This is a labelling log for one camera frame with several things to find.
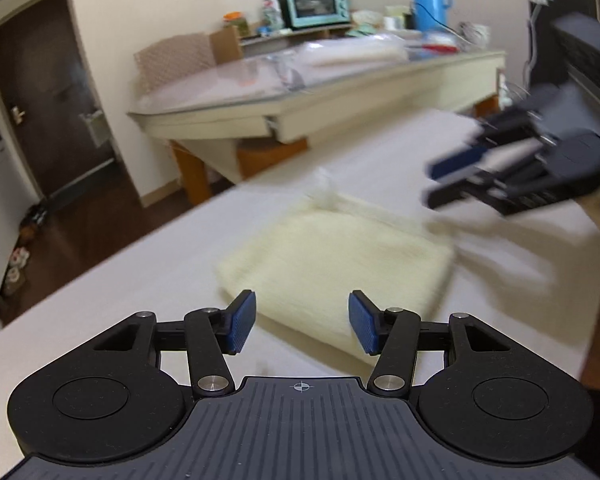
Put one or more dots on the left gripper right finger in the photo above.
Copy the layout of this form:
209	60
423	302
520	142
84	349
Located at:
391	335

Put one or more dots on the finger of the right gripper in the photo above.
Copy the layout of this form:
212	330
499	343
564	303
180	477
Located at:
475	189
494	131

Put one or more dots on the cream dining table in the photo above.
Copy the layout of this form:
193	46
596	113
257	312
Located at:
239	117

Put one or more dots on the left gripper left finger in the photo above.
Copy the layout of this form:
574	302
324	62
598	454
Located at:
211	334

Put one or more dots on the cream yellow towel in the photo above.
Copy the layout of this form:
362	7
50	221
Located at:
304	265

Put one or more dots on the teal toaster oven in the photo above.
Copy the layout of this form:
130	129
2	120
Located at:
300	14

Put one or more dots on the patterned chair back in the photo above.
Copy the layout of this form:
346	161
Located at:
173	59

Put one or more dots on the dark wooden door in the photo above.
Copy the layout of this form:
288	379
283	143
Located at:
47	97

